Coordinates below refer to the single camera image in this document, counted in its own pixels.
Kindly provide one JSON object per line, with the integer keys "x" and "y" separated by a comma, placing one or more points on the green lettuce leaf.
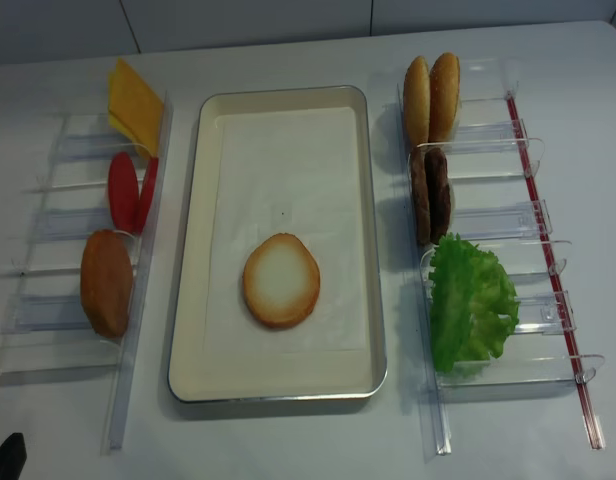
{"x": 474, "y": 304}

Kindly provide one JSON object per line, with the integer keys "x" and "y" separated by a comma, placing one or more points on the left brown meat patty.
{"x": 420, "y": 196}

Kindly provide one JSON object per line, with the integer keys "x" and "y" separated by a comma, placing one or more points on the right dark meat patty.
{"x": 439, "y": 193}

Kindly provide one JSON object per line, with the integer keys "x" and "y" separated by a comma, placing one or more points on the right red tomato slice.
{"x": 146, "y": 195}

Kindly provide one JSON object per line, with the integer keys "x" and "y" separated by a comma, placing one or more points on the red tomato slice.
{"x": 146, "y": 195}
{"x": 123, "y": 192}

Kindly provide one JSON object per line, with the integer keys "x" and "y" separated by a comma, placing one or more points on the left red tomato slice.
{"x": 123, "y": 192}

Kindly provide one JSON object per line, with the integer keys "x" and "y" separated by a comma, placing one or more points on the yellow cheese slices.
{"x": 134, "y": 109}

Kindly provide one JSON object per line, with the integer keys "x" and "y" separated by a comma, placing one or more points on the toasted bun bottom slice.
{"x": 281, "y": 282}

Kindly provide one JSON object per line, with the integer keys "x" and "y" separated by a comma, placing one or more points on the white paper tray liner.
{"x": 291, "y": 172}

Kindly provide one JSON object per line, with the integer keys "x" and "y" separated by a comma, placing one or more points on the cream rectangular metal tray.
{"x": 197, "y": 375}

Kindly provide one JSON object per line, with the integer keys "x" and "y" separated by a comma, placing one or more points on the left bun top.
{"x": 416, "y": 99}

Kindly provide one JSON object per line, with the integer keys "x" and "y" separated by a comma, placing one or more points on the clear acrylic right rack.
{"x": 493, "y": 165}

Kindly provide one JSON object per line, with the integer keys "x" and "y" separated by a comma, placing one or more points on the clear acrylic rack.
{"x": 493, "y": 165}
{"x": 42, "y": 324}

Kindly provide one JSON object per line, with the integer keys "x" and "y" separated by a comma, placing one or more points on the brown bun in left rack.
{"x": 106, "y": 280}

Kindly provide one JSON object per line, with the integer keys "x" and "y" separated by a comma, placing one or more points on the right bun top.
{"x": 444, "y": 97}

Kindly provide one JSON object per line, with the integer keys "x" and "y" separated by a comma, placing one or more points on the clear acrylic left rack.
{"x": 42, "y": 324}

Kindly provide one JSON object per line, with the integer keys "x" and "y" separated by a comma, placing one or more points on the black object at bottom left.
{"x": 13, "y": 456}

